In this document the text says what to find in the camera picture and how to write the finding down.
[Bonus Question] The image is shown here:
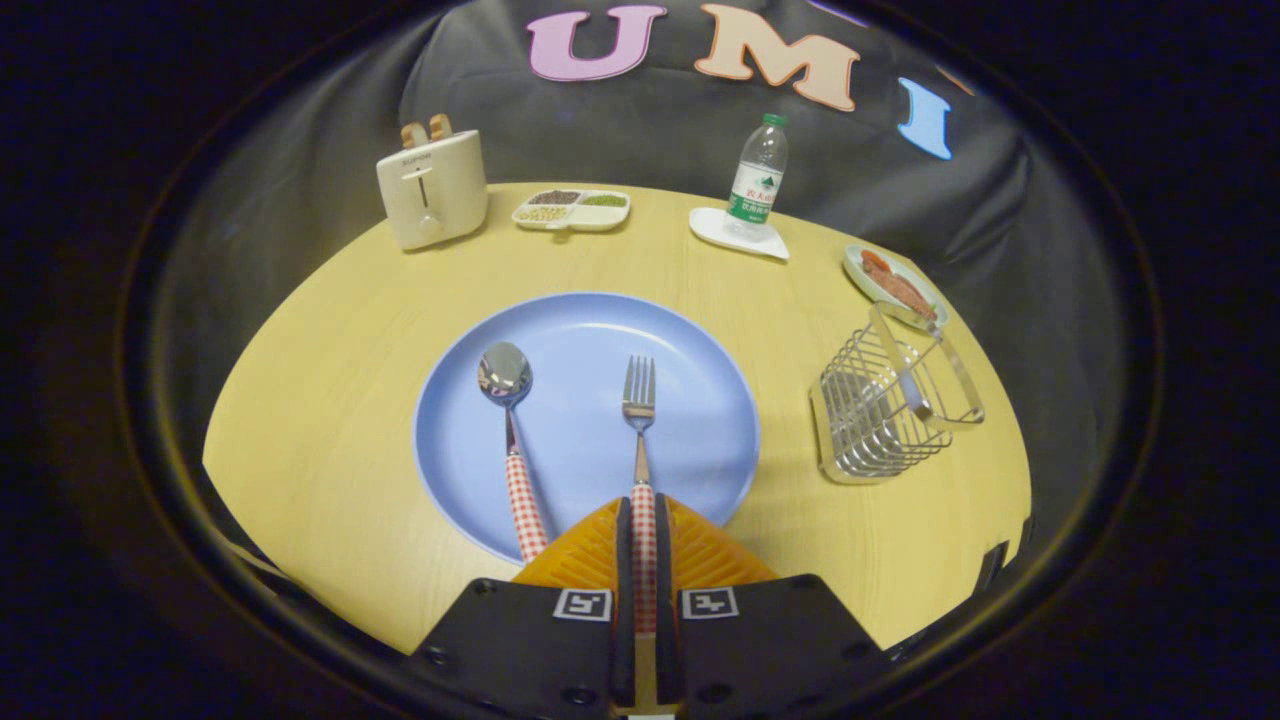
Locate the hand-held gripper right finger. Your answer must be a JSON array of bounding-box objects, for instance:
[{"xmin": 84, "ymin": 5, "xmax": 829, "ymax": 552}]
[{"xmin": 654, "ymin": 493, "xmax": 893, "ymax": 713}]

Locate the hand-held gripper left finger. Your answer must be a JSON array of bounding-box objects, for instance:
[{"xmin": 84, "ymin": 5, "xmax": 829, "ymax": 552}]
[{"xmin": 411, "ymin": 496, "xmax": 638, "ymax": 718}]

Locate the fork with red checkered handle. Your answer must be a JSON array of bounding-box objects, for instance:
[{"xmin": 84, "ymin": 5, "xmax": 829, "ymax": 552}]
[{"xmin": 622, "ymin": 355, "xmax": 659, "ymax": 637}]

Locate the blue round plate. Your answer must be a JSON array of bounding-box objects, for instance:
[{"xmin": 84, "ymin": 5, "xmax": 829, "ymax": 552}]
[{"xmin": 413, "ymin": 292, "xmax": 761, "ymax": 567}]

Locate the white square coaster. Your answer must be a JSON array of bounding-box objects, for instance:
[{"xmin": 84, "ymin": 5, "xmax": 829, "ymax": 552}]
[{"xmin": 689, "ymin": 206, "xmax": 790, "ymax": 263}]

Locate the small plate with sausages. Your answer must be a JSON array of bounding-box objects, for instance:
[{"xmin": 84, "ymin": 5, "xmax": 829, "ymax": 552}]
[{"xmin": 843, "ymin": 244, "xmax": 950, "ymax": 332}]

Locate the white divided tray with grains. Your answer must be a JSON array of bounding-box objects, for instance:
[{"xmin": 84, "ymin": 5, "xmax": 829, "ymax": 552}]
[{"xmin": 511, "ymin": 188, "xmax": 632, "ymax": 234}]

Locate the clear plastic water bottle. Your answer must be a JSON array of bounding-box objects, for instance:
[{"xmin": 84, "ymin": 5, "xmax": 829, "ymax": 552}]
[{"xmin": 724, "ymin": 113, "xmax": 790, "ymax": 244}]

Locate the cream white toaster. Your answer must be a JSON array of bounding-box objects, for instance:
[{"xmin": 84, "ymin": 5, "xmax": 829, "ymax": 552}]
[{"xmin": 376, "ymin": 129, "xmax": 490, "ymax": 251}]

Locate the spoon with red checkered handle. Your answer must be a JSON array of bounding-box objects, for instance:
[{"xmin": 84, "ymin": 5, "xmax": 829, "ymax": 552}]
[{"xmin": 477, "ymin": 341, "xmax": 550, "ymax": 564}]

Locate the metal wire cutlery holder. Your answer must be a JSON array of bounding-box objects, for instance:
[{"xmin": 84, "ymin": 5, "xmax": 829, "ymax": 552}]
[{"xmin": 809, "ymin": 302, "xmax": 986, "ymax": 486}]

